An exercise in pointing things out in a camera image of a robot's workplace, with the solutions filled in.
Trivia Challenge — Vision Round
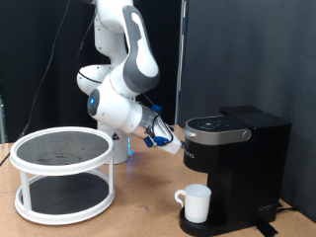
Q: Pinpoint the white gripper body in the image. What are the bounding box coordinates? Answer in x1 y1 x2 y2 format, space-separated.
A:
154 117 183 155

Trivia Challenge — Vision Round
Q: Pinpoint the white mug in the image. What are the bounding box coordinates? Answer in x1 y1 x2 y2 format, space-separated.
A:
174 183 212 224

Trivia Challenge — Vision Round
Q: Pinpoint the black Keurig coffee machine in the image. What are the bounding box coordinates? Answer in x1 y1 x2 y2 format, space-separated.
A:
179 105 293 237

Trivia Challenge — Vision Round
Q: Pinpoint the silver vertical pole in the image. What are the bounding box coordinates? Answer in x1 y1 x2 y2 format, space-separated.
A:
173 0 190 126

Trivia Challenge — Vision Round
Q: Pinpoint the white two-tier turntable stand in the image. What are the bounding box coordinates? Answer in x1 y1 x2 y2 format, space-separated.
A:
9 126 117 226

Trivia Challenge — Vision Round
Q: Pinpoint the black tape strip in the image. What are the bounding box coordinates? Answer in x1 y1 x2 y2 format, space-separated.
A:
251 220 280 237

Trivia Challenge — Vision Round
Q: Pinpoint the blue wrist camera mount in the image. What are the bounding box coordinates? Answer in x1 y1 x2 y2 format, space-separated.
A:
143 135 171 148

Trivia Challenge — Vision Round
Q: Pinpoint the black power cord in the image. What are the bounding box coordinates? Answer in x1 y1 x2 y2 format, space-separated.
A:
276 200 299 213

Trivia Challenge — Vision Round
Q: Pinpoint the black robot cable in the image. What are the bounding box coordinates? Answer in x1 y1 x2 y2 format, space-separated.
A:
0 0 97 166

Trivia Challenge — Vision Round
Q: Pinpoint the grey metal frame post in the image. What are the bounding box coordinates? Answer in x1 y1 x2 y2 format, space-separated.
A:
0 80 6 143

